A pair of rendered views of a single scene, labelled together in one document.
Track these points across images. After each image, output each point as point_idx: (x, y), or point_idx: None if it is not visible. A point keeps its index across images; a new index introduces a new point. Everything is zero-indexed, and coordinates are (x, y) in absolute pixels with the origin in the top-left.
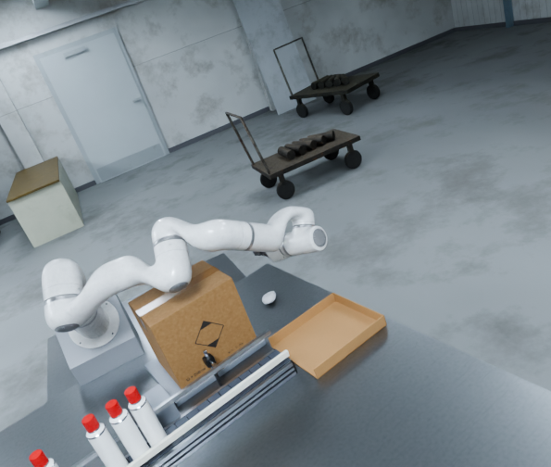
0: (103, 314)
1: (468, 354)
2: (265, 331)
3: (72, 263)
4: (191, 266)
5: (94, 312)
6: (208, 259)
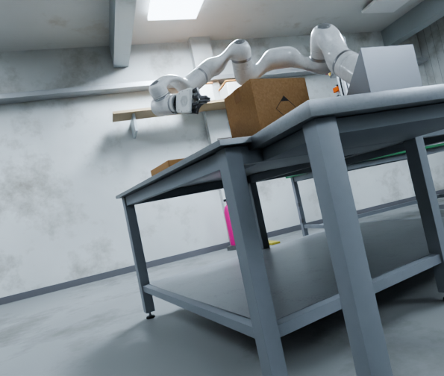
0: (344, 76)
1: (131, 187)
2: (219, 138)
3: (311, 33)
4: (234, 76)
5: (331, 71)
6: (336, 96)
